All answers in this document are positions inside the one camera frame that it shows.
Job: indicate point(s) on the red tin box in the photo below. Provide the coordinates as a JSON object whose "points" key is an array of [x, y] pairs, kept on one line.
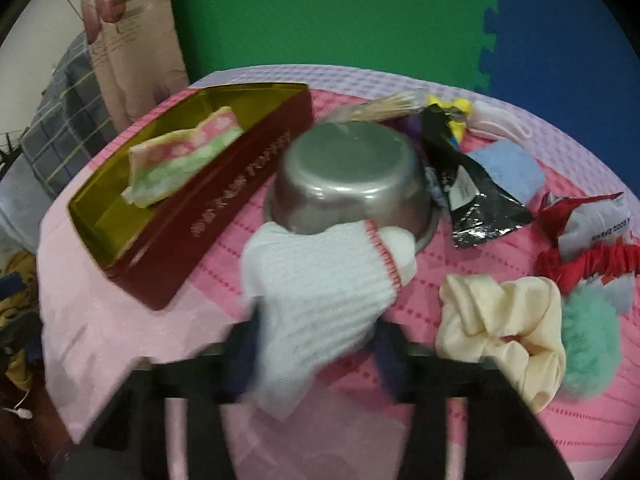
{"points": [[150, 252]]}

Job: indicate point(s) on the light blue fluffy sock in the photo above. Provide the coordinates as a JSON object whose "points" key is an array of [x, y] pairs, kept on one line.
{"points": [[512, 168]]}

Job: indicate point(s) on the steel bowl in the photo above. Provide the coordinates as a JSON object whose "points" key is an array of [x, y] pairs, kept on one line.
{"points": [[342, 172]]}

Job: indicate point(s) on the teal fluffy pompom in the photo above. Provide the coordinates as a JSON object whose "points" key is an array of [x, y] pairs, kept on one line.
{"points": [[591, 338]]}

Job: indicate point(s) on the mustard yellow cloth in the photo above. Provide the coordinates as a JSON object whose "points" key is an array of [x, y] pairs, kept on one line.
{"points": [[19, 304]]}

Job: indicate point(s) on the pink green patterned cloth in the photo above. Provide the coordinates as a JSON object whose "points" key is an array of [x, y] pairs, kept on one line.
{"points": [[159, 167]]}

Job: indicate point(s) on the green foam mat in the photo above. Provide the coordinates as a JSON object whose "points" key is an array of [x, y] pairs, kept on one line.
{"points": [[435, 40]]}

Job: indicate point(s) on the bag of toothpicks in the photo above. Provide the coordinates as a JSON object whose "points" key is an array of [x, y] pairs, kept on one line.
{"points": [[400, 104]]}

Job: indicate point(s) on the white pink sock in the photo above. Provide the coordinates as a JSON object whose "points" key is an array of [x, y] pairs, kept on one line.
{"points": [[495, 123]]}

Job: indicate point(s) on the red grey sock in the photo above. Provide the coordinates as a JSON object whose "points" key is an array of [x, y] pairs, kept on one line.
{"points": [[592, 245]]}

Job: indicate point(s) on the black plastic packet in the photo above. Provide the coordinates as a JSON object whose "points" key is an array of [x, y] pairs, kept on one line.
{"points": [[480, 210]]}

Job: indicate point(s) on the cream satin scrunchie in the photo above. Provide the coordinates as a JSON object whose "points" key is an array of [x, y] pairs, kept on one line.
{"points": [[515, 323]]}

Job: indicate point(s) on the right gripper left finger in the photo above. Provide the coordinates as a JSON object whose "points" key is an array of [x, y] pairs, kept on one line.
{"points": [[240, 350]]}

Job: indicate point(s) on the pink checkered tablecloth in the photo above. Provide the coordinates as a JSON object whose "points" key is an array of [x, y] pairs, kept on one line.
{"points": [[345, 428]]}

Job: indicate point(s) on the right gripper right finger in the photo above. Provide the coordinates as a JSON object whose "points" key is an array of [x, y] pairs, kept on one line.
{"points": [[393, 354]]}

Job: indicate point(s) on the blue foam mat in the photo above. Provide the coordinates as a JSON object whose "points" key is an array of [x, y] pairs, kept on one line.
{"points": [[569, 63]]}

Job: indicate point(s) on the floral beige curtain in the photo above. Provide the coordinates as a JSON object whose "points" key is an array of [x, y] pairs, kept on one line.
{"points": [[135, 55]]}

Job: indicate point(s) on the white knit sock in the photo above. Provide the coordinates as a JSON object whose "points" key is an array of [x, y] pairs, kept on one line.
{"points": [[319, 296]]}

